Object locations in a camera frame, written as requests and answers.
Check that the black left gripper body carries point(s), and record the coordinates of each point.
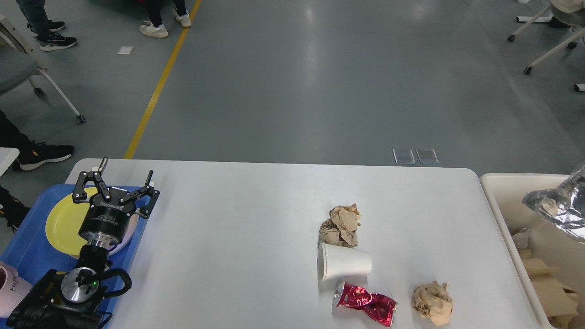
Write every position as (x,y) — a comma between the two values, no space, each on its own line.
(107,219)

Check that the yellow plastic plate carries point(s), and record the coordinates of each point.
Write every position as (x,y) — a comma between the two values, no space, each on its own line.
(63,225)

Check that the pink mug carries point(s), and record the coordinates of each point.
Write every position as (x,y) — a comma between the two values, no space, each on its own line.
(12,289)

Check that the brown paper ball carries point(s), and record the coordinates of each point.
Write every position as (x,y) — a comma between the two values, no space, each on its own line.
(341,228)

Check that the small brown paper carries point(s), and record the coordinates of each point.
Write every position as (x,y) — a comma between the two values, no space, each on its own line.
(433,302)

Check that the aluminium foil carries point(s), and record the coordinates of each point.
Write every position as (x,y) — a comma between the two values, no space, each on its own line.
(563,206)
(521,239)

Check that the brown paper bag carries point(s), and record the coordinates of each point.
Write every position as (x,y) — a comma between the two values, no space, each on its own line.
(559,301)

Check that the pink plate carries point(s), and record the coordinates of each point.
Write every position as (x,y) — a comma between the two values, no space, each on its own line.
(133,222)

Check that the person in dark clothes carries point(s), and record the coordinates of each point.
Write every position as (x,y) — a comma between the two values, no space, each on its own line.
(31,156)

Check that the blue plastic tray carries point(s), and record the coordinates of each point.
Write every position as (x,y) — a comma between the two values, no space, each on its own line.
(31,253)

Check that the white side table corner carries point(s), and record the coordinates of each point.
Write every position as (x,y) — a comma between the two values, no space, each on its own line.
(7,157)

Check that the grey office chair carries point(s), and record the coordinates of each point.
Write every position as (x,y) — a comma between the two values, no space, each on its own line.
(19,62)

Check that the person with white sneakers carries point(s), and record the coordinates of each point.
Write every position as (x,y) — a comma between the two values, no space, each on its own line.
(155,26)

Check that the person in blue jeans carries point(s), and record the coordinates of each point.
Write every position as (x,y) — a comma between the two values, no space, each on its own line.
(45,30)

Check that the white paper cup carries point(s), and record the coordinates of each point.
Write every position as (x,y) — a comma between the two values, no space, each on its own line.
(339,261)

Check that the crushed red can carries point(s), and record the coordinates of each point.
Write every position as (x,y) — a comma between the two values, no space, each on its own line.
(378,307)

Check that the left floor socket plate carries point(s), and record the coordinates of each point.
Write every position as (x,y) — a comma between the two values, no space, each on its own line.
(404,156)

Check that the floor socket plate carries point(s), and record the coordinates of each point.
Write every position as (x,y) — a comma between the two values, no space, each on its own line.
(427,156)
(404,156)

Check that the right floor socket plate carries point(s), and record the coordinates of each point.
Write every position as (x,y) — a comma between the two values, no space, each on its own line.
(427,156)

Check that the beige plastic bin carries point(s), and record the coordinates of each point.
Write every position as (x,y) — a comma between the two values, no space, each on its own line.
(505,192)

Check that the white chair base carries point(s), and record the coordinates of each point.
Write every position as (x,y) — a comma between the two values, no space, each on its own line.
(561,21)

